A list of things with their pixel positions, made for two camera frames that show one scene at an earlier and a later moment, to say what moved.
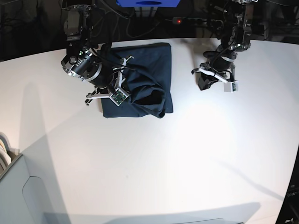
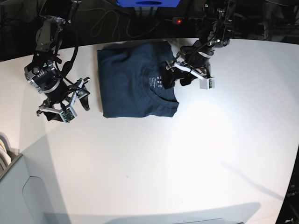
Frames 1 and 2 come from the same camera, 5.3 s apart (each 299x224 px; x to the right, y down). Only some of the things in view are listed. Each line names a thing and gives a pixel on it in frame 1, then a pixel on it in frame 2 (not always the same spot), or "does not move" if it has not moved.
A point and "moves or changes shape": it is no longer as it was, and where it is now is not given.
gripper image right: [220, 68] to [196, 63]
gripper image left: [107, 91] to [67, 99]
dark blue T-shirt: [149, 84] moves or changes shape
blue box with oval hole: [148, 3] does not move
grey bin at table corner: [30, 188] does not move
